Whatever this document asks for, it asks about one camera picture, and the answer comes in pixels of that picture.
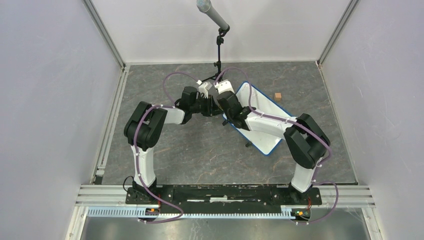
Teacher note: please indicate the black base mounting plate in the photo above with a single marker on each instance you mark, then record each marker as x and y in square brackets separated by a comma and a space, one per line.
[223, 198]

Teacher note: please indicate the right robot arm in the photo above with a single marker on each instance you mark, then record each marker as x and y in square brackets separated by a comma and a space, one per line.
[266, 124]

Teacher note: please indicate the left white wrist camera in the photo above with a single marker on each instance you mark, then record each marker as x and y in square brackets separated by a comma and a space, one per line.
[203, 88]

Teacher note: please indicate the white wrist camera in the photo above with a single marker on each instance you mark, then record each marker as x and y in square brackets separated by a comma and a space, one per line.
[224, 86]
[203, 88]

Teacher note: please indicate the blue framed whiteboard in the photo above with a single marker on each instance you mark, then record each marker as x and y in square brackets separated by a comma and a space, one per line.
[265, 141]

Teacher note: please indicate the grey microphone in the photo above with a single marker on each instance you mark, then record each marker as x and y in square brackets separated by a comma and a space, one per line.
[206, 7]

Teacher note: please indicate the aluminium frame rail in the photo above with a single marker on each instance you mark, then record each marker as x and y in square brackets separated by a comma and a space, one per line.
[112, 200]

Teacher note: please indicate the black microphone tripod stand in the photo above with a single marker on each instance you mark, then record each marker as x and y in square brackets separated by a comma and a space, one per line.
[219, 41]

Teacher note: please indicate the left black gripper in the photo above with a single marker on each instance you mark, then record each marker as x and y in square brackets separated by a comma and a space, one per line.
[212, 109]

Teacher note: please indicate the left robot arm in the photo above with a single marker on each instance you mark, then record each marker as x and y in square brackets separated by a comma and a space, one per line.
[145, 126]

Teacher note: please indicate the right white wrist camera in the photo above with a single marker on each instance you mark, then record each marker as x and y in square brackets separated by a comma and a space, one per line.
[224, 86]

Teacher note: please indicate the small wooden cube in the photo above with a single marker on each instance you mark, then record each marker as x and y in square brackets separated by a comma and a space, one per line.
[277, 96]

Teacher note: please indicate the slotted cable duct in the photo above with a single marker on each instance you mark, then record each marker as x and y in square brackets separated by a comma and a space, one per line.
[144, 213]

